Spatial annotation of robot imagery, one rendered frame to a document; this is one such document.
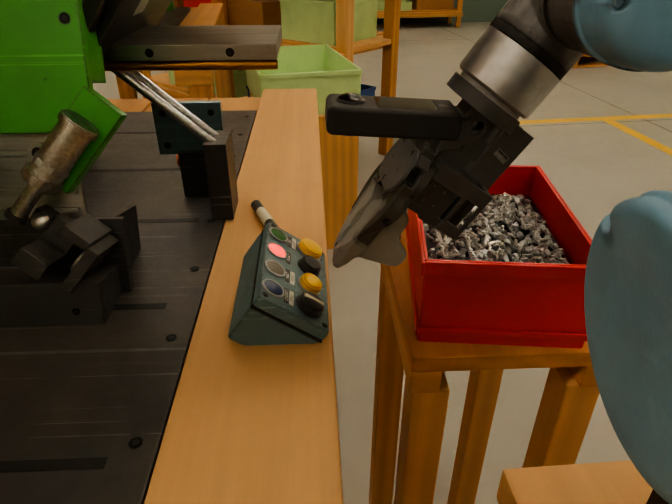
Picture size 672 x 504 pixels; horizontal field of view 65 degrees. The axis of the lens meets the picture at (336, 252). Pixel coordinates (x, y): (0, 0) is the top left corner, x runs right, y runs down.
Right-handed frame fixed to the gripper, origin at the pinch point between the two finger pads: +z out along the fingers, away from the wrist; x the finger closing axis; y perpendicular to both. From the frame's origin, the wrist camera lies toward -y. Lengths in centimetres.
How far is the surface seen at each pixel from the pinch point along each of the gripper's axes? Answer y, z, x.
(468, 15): 271, -86, 928
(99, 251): -19.4, 12.8, 0.3
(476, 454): 68, 40, 31
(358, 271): 69, 70, 146
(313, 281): -0.2, 3.7, -0.8
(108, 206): -22.5, 23.7, 25.7
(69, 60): -30.2, 0.4, 8.4
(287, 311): -2.3, 5.0, -5.9
